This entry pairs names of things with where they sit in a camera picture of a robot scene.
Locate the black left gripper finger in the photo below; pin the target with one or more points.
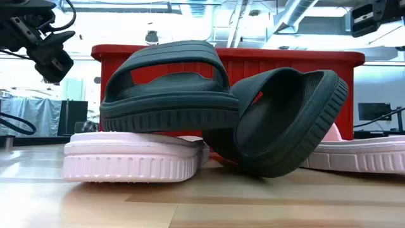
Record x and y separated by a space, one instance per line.
57 39
53 65

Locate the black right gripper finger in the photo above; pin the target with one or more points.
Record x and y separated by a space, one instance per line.
360 30

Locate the black rubber slide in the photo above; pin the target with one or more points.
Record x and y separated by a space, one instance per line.
284 126
171 111

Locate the pink rubber slide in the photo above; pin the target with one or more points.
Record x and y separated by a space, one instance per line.
126 164
364 155

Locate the red plastic bin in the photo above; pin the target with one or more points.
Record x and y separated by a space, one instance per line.
316 60

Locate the white cylindrical tank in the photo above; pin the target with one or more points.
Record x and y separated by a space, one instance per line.
76 92

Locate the small round black fixture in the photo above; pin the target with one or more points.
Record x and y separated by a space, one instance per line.
97 80

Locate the grey curtain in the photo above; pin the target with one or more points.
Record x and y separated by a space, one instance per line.
38 114

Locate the black cabinet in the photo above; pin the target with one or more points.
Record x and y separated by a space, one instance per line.
74 117

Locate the dark chair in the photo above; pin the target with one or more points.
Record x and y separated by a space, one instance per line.
85 126

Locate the black computer monitor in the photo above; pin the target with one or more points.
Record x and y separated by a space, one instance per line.
374 111

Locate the black dome ceiling lamp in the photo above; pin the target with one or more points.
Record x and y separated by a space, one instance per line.
152 38

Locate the black monitor stand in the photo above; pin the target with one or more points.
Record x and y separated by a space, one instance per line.
400 122

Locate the black desk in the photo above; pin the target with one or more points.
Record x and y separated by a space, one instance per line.
373 133

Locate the silver ceiling duct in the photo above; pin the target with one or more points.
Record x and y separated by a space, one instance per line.
294 14

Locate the short metal post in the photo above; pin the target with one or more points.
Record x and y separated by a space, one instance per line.
9 142

